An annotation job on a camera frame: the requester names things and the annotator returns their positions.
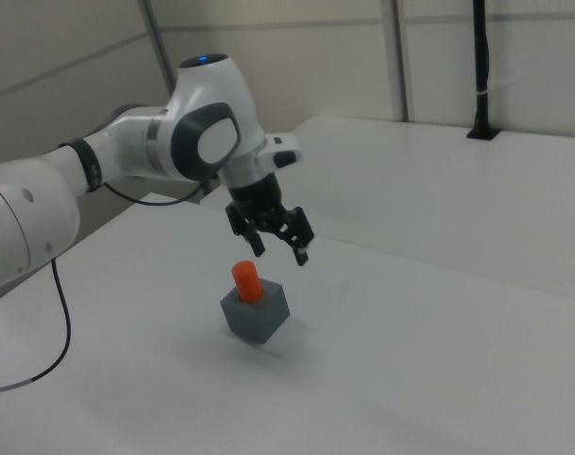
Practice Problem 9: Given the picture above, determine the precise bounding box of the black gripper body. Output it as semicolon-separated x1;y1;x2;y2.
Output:
226;172;287;228

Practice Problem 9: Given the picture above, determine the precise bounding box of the orange cylinder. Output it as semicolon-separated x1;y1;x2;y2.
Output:
230;259;266;305

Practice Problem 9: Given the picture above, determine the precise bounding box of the grey block with round hole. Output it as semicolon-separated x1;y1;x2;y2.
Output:
219;279;292;346

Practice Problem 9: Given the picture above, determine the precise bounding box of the white desk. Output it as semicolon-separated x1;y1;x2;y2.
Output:
199;116;575;305

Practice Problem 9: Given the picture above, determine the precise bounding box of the grey partition post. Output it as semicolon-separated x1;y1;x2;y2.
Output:
138;0;180;94
389;0;417;123

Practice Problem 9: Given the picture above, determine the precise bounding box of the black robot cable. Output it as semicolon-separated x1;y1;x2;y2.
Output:
0;177;220;393

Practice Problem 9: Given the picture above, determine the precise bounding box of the black pole with base mount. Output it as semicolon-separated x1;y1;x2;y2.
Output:
465;0;502;142

